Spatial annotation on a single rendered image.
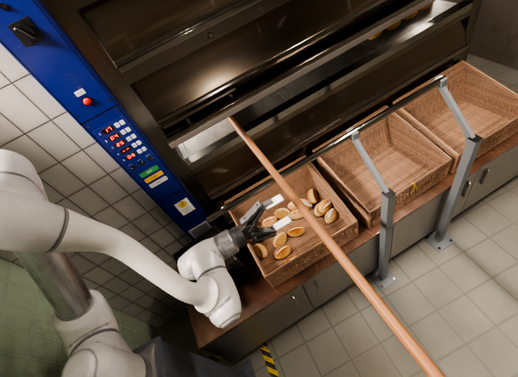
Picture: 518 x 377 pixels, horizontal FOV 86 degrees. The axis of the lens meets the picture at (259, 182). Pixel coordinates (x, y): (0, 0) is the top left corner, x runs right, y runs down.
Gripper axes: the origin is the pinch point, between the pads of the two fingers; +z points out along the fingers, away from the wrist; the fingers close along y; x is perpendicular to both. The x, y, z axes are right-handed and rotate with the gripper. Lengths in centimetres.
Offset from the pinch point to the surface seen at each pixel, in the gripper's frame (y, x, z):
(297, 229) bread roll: 56, -24, 8
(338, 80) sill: 3, -56, 64
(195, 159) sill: 3, -56, -21
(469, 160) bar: 37, 4, 91
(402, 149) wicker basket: 61, -37, 94
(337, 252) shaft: 0.0, 23.7, 5.6
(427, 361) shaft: 0, 56, 6
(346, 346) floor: 120, 24, 0
